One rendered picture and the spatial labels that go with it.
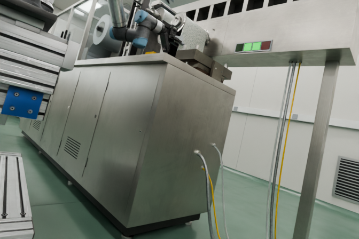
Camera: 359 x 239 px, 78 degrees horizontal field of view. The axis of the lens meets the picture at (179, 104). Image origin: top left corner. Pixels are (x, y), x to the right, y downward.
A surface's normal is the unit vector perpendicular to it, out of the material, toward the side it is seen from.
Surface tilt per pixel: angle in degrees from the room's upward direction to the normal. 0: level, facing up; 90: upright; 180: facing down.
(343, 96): 90
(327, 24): 90
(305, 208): 90
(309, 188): 90
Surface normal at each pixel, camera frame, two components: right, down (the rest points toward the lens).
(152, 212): 0.70, 0.11
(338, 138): -0.68, -0.22
